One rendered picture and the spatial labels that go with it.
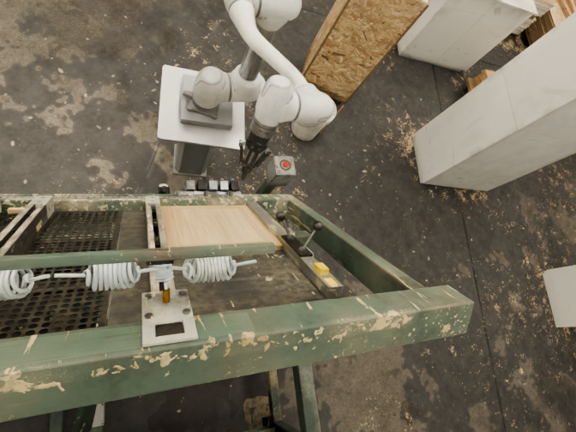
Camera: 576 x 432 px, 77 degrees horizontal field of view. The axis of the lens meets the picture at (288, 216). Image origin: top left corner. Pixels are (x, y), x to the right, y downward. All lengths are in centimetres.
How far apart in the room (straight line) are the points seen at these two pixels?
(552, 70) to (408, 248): 170
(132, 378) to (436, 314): 71
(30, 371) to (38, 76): 277
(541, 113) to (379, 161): 136
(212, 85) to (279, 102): 87
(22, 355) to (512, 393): 387
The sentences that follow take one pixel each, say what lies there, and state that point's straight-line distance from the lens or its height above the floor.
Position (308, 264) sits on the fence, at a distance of 124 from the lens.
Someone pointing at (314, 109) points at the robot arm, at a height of 170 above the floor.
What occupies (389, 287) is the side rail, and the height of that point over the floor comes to 164.
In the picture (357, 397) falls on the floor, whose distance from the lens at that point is 311.
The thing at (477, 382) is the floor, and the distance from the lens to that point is 385.
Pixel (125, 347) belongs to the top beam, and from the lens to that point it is 76.
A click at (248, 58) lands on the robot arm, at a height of 125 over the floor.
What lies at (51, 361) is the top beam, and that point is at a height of 191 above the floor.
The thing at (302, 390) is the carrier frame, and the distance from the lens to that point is 204.
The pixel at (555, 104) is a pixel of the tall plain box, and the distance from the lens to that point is 309.
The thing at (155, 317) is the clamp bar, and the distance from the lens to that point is 81.
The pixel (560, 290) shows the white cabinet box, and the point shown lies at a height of 14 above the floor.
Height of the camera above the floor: 266
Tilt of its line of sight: 63 degrees down
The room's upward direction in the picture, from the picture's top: 49 degrees clockwise
